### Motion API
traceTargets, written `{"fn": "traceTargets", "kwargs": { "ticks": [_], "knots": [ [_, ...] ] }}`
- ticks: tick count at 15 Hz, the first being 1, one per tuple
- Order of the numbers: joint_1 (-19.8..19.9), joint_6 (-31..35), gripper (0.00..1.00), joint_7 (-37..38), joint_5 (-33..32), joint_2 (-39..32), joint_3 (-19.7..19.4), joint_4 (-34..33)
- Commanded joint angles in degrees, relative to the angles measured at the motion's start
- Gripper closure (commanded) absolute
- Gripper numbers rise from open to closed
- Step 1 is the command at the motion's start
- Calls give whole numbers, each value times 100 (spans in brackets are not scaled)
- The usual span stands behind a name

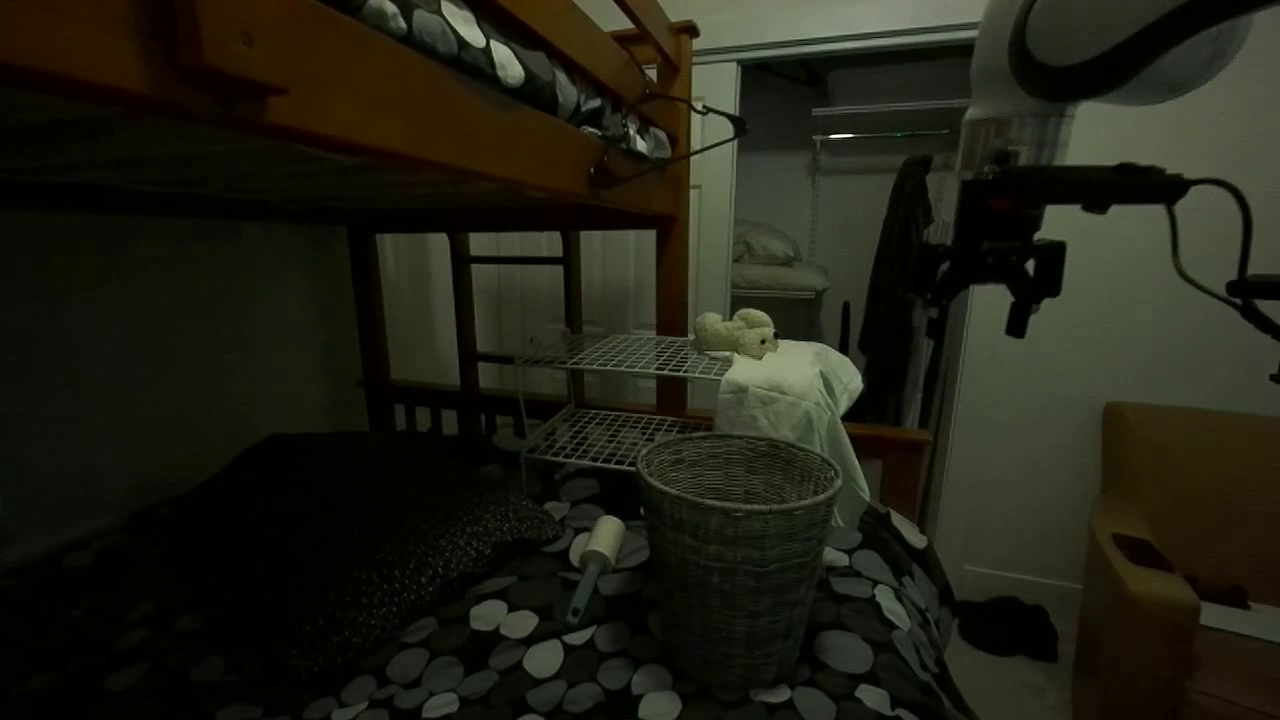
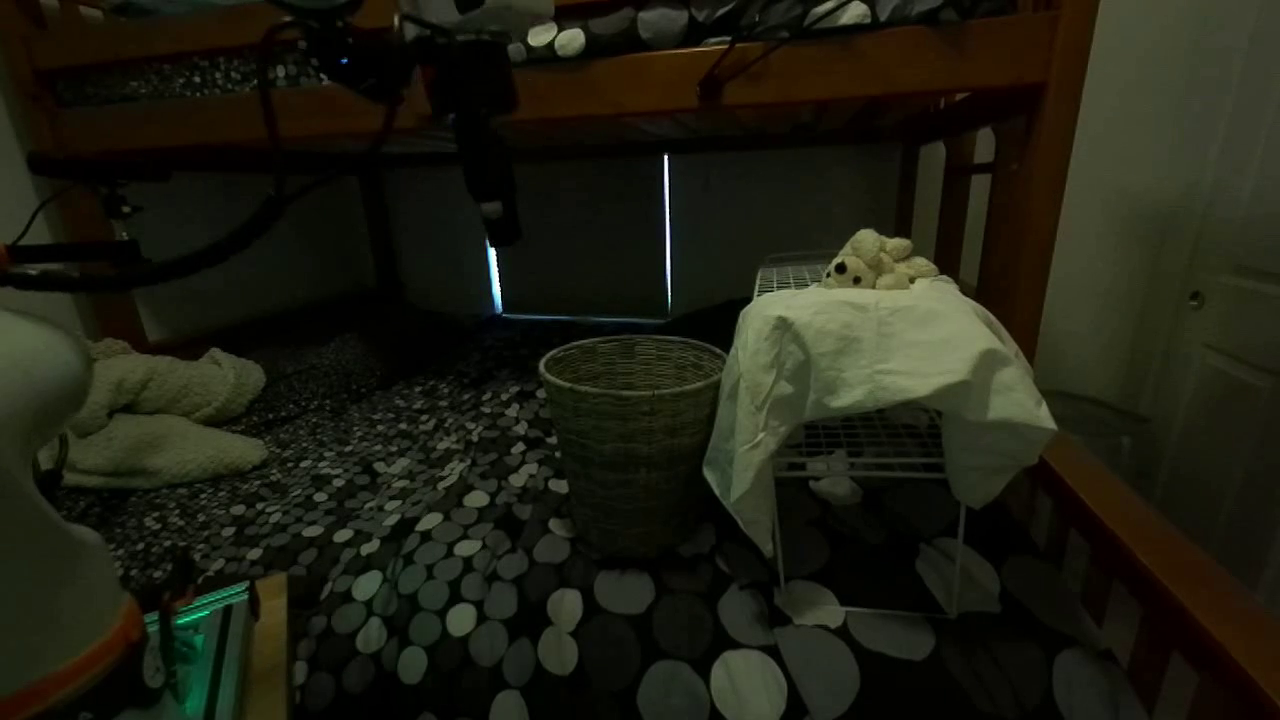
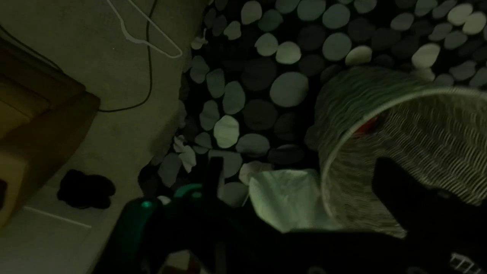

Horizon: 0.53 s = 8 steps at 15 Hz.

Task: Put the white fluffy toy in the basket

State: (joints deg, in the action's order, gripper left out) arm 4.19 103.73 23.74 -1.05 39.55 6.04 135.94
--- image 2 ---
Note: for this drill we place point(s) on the green lit box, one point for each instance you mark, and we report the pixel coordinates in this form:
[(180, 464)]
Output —
[(200, 642)]

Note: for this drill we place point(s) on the dark window blind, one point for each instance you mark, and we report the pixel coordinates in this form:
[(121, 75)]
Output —
[(585, 242)]

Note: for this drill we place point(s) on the rolled white towel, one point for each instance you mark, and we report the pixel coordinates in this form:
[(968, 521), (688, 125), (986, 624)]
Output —
[(165, 380)]

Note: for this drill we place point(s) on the black horizontal bar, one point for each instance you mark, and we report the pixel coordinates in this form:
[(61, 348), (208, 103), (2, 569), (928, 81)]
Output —
[(67, 254)]

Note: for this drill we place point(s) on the pebble print bunk mattress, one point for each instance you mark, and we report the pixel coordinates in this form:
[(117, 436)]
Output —
[(642, 26)]

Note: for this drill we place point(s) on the wooden bunk bed frame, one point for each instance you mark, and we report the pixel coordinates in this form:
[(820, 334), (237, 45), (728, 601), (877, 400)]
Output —
[(801, 68)]

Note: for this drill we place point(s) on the small white tag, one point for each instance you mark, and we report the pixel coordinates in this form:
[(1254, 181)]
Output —
[(837, 480)]

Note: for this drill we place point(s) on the wooden plank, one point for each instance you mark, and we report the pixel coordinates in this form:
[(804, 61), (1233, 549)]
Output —
[(270, 653)]

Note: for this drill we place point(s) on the pebble print bed sheet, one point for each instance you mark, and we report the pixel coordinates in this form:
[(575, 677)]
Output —
[(441, 534)]

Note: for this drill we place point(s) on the white fluffy teddy bear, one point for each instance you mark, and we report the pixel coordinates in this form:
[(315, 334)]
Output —
[(871, 260)]

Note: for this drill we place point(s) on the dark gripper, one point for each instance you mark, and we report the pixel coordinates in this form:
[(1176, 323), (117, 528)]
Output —
[(477, 115)]

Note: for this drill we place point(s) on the white draped cloth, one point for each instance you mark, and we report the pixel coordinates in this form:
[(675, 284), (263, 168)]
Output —
[(867, 354)]

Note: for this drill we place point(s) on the woven wicker basket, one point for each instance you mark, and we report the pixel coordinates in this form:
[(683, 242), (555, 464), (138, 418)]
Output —
[(633, 425)]

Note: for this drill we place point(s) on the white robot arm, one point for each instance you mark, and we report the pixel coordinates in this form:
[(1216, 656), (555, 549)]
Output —
[(41, 534)]

